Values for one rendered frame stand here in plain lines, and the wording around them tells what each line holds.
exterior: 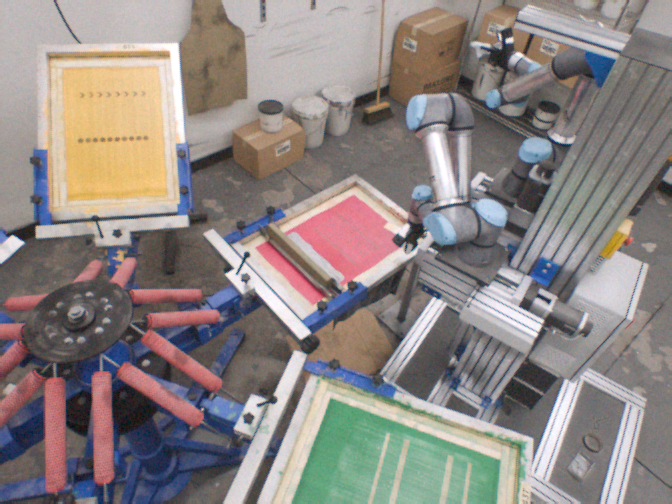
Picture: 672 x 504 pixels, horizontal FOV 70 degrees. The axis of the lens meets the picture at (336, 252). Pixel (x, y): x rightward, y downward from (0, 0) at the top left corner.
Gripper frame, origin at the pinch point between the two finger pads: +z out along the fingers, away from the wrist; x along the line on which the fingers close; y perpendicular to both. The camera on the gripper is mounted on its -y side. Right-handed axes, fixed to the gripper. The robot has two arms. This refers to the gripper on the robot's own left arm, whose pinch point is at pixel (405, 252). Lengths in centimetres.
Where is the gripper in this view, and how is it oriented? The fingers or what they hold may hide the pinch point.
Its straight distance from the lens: 211.7
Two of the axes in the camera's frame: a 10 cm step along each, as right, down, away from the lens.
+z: -0.5, 6.6, 7.5
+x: -6.5, -5.9, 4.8
